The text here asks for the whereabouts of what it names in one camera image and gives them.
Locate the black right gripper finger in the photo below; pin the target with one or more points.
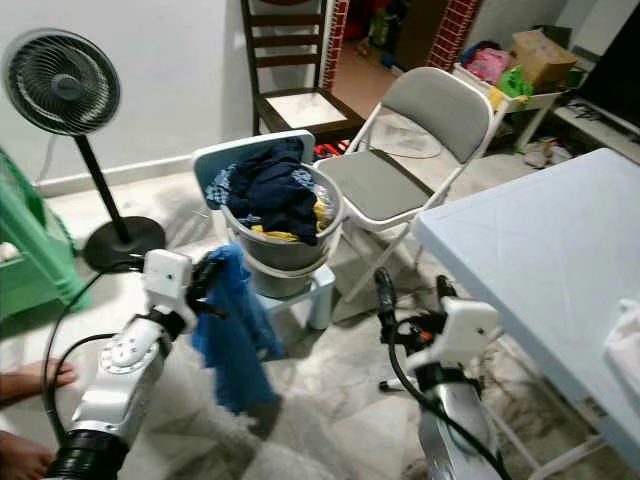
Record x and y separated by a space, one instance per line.
386 298
446 288

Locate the blue shirt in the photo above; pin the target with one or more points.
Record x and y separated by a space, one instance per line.
238 345

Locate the white pink shirt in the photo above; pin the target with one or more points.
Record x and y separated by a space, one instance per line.
625 340

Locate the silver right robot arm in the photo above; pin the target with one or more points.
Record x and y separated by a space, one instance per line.
455 440

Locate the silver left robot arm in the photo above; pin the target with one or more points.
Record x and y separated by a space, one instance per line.
130 355

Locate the light blue child chair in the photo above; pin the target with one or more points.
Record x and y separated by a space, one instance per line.
320 295

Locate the yellow garment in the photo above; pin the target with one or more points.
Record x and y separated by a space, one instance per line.
280 238

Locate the steel laundry basin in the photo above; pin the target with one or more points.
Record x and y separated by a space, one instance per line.
290 262

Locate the white plastic folding table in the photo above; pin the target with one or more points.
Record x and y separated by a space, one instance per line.
540 250

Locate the grey folding chair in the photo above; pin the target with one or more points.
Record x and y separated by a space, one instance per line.
380 190

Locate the navy garment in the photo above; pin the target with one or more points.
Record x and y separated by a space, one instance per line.
275 195

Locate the green plastic stool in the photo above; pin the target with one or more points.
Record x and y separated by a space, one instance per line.
35 250

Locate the dark wooden chair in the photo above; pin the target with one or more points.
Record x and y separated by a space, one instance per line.
295 105

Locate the barefoot person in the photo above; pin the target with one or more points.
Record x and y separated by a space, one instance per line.
35 385

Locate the white side table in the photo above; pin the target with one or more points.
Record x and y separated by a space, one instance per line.
540 100

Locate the green toy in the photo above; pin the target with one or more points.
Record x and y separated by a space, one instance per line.
513 83

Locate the pink bag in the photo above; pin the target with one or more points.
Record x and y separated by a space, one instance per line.
487 65

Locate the cardboard box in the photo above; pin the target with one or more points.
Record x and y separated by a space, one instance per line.
543 55

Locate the black television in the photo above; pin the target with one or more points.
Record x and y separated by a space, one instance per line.
610 70

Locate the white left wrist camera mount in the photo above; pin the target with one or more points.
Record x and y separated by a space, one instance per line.
168 280

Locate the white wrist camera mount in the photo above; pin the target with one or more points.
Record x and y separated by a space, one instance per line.
168 280
468 330

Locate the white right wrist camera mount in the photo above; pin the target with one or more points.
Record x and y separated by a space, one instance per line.
468 330

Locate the black pedestal fan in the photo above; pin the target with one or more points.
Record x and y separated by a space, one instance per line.
63 85

